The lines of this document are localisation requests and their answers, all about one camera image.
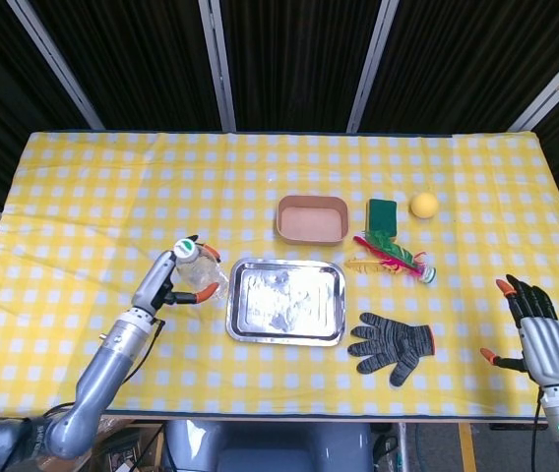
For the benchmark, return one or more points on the colourful feather shuttlecock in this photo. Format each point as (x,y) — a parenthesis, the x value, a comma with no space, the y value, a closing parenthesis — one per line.
(427,276)

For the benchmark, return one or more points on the yellow checkered tablecloth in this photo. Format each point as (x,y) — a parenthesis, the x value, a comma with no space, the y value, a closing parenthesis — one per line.
(112,196)

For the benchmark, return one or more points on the clear plastic bottle green cap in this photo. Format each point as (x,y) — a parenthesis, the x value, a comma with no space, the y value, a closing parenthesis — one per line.
(201,275)

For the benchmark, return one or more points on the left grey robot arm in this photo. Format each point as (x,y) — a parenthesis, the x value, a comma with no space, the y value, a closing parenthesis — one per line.
(112,359)

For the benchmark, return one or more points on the rectangular metal tray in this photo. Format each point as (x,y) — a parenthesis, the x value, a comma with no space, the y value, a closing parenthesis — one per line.
(284,302)

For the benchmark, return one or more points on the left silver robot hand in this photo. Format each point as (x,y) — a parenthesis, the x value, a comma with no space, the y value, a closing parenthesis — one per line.
(154,280)

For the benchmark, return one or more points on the green and yellow sponge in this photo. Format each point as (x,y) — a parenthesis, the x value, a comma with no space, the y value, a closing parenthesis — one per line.
(383,214)

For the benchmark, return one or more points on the grey knit work glove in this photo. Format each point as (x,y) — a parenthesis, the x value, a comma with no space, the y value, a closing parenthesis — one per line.
(397,339)

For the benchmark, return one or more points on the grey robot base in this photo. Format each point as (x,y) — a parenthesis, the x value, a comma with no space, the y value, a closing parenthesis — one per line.
(269,447)

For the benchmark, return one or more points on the pink rectangular bowl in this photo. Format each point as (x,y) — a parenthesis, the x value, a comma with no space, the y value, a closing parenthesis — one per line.
(311,221)

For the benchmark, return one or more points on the brown cardboard box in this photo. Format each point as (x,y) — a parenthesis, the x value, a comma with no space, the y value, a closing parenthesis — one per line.
(127,442)

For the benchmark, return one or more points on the yellow ball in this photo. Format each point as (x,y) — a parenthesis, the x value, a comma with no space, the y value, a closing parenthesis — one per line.
(424,205)

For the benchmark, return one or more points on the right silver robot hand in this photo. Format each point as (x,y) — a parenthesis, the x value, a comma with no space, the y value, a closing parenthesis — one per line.
(550,346)

